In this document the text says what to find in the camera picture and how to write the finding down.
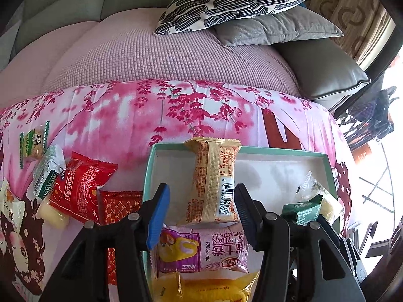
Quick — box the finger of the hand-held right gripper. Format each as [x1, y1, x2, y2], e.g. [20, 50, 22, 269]
[320, 214, 344, 238]

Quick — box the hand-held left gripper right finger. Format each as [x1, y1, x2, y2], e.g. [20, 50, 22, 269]
[234, 183, 362, 302]

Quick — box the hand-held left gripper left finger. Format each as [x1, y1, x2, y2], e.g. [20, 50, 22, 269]
[39, 183, 171, 302]

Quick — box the dark green snack packet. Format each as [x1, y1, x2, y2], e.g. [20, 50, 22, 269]
[281, 194, 324, 226]

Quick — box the purple roll cake packet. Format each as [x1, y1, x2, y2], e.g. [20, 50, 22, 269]
[150, 223, 251, 274]

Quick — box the beige orange-print snack packet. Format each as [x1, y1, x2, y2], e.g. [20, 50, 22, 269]
[183, 138, 242, 225]

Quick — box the teal cardboard box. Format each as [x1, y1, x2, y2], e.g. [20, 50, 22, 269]
[140, 141, 344, 302]

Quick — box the yellow cake packet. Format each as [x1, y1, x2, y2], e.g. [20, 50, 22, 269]
[151, 271, 260, 302]

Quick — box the silver-green snack packet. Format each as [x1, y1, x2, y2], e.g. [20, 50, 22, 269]
[32, 145, 67, 200]

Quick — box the green-edged cracker packet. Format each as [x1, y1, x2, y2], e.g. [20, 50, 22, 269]
[19, 120, 51, 169]

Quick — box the white flower-print packet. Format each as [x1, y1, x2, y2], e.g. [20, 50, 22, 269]
[0, 178, 26, 236]

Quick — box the red patterned flat packet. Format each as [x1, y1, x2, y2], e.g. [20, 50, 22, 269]
[97, 190, 144, 290]

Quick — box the red snack packet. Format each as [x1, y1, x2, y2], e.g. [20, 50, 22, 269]
[49, 151, 119, 226]

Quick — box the pink printed blanket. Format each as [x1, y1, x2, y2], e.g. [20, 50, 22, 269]
[0, 79, 353, 302]

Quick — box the pink waffle sofa cover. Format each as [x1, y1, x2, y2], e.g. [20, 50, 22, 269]
[0, 6, 299, 114]

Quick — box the grey pillow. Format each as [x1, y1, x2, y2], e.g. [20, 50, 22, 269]
[214, 6, 345, 47]

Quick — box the beige patterned curtain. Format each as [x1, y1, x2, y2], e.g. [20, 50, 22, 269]
[307, 0, 397, 70]

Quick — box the black and white patterned pillow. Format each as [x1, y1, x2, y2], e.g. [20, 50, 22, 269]
[154, 0, 324, 36]

